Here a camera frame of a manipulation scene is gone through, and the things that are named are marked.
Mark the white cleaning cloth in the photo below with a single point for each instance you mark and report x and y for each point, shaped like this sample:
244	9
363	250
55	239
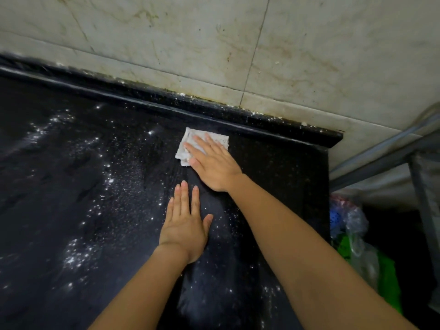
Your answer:
187	142

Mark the person's left thumb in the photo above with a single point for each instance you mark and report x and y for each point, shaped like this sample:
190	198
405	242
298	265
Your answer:
207	225

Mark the person's left middle finger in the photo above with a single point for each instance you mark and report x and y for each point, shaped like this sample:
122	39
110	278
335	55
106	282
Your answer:
185	198

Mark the person's right little finger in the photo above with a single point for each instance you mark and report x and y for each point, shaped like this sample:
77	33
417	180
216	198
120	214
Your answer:
224	150

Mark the person's left forearm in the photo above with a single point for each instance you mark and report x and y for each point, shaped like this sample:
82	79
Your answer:
141	295

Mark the grey metal rack frame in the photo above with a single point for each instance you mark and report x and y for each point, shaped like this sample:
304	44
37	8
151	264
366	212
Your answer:
388	151

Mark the green plastic bag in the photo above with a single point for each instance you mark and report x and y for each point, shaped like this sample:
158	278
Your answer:
390	278

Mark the person's right hand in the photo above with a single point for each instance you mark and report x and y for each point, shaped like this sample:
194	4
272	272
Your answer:
216	168

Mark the scattered white powder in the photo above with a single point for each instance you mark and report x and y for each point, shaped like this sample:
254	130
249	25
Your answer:
103	188

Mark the person's left little finger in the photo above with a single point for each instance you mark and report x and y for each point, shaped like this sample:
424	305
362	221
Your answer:
169	210

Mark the person's right thumb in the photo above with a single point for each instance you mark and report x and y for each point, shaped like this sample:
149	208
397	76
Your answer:
196	165

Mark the person's right middle finger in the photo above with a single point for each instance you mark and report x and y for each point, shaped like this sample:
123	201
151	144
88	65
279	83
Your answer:
202	143

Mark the person's right forearm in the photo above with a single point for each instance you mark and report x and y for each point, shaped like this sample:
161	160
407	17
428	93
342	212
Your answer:
302	261

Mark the clear plastic bag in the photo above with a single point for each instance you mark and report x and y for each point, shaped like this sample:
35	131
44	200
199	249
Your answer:
357	230

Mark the person's left hand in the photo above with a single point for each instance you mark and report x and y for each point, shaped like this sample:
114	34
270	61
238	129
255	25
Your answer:
184	233

